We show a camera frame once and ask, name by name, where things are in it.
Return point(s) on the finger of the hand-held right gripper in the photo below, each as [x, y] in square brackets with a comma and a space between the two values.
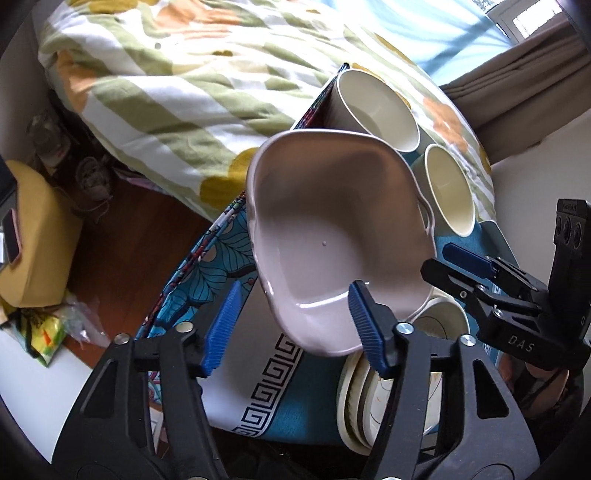
[466, 256]
[448, 274]

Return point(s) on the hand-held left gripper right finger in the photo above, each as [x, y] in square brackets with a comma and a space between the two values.
[367, 323]

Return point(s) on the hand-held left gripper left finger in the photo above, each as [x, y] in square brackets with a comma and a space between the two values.
[224, 323]

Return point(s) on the white plate with orange print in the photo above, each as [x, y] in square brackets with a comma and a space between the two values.
[443, 323]

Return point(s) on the yellow plate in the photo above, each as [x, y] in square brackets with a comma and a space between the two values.
[342, 406]

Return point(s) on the person's right hand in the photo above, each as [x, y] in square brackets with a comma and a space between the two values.
[512, 369]

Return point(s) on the blue patterned towel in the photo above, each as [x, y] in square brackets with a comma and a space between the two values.
[207, 272]

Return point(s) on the cream bowl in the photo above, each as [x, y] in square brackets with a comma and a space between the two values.
[450, 189]

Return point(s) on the clear plastic bag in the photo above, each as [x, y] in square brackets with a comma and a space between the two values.
[81, 321]

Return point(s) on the white bowl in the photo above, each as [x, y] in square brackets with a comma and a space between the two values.
[378, 110]

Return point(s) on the brown curtain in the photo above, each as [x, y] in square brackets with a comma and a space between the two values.
[508, 87]

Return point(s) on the green yellow snack packet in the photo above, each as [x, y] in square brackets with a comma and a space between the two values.
[44, 339]

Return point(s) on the grey sneaker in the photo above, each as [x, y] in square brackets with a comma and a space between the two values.
[48, 138]
[94, 182]

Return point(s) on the yellow bag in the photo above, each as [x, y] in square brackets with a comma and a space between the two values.
[41, 240]

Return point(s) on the light blue window cloth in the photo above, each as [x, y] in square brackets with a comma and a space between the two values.
[434, 32]

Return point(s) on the floral striped duvet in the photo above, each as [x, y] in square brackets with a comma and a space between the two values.
[184, 92]

